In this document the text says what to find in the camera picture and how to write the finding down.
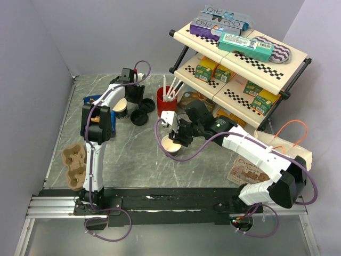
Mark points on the green yellow box right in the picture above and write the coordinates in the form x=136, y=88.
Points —
x=264, y=101

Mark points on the cream two-tier shelf rack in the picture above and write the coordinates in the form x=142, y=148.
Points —
x=276, y=78

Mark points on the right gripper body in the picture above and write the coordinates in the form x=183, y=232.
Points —
x=183, y=132

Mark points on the purple toothpaste box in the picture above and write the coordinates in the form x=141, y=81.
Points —
x=211, y=30

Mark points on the cardboard cup carrier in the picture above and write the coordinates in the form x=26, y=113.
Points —
x=74, y=158

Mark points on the blue grey toothpaste box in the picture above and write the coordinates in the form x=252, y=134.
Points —
x=229, y=14

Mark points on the teal toothpaste box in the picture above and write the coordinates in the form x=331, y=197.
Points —
x=248, y=47

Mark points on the brown snack bag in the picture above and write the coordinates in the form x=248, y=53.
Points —
x=189, y=97

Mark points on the black paper coffee cup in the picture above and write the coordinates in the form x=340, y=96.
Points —
x=171, y=147

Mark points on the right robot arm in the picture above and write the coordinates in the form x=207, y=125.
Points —
x=287, y=175

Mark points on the brown paper takeout bag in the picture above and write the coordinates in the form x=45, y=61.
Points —
x=269, y=161

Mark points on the red straw holder cup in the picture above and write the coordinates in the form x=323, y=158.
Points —
x=165, y=106

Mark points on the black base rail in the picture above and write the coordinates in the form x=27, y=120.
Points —
x=141, y=206

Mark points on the black coffee cup lid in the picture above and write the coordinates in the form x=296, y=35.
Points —
x=147, y=105
x=139, y=117

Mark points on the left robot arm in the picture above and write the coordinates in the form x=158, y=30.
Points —
x=92, y=192

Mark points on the blue Doritos chip bag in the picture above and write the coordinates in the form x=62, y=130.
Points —
x=102, y=124

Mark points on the white wrapped straws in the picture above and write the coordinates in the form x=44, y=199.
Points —
x=170, y=94

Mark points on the green yellow box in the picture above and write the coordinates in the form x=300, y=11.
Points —
x=205, y=69
x=264, y=101
x=223, y=74
x=252, y=89

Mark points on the green yellow box far left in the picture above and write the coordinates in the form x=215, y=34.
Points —
x=205, y=69

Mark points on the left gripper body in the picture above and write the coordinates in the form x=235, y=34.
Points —
x=137, y=94

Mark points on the orange snack packet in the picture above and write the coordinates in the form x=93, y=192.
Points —
x=224, y=112

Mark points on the purple wavy sleep mask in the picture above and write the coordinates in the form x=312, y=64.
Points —
x=280, y=53

